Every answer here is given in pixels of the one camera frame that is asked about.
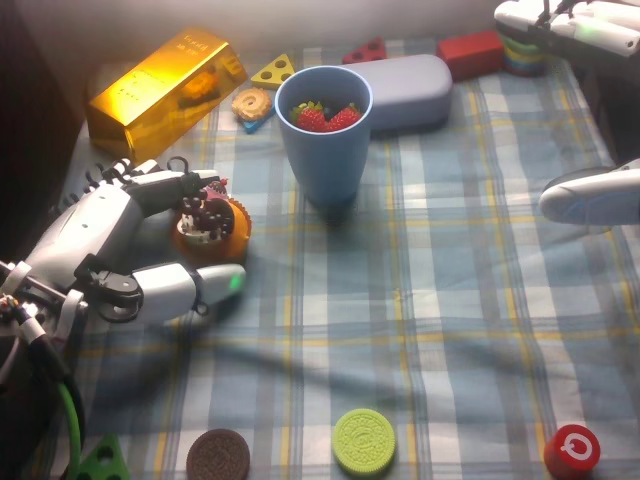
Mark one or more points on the blue plastic cup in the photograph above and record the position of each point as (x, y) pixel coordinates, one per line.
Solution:
(325, 165)

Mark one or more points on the brown sandwich cookie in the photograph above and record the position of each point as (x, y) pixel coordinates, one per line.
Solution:
(218, 457)

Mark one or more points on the red rectangular block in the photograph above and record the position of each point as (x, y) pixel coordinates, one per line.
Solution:
(470, 55)

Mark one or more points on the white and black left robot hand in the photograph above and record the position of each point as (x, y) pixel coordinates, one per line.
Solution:
(95, 225)

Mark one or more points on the red triangle block with holes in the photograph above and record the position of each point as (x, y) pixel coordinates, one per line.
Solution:
(367, 51)

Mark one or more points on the chocolate berry orange cupcake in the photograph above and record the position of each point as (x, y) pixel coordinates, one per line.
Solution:
(215, 242)

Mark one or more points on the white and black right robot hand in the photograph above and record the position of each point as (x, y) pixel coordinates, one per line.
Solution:
(590, 25)

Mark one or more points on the yellow triangle block with holes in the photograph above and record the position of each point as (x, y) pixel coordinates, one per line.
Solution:
(272, 72)

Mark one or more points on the strawberry cream cupcake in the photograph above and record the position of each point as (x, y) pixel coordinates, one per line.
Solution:
(325, 119)

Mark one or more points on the gold bar box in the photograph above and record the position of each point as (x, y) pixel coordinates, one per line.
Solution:
(160, 95)

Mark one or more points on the small blue block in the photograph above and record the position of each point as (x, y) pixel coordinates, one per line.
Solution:
(253, 126)

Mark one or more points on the green triangle block with holes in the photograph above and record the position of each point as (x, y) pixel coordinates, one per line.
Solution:
(102, 462)

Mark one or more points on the round flower-shaped biscuit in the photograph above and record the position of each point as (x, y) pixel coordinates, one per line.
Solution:
(251, 104)

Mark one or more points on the blue plaid tablecloth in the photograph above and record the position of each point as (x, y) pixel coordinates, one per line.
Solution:
(400, 310)

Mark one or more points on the green sandwich cookie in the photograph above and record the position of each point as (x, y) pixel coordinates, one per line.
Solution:
(364, 441)

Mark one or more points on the grey-blue glasses case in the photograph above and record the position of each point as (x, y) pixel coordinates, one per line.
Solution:
(412, 92)

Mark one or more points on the red cylinder with white symbol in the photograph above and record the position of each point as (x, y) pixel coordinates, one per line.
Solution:
(571, 450)

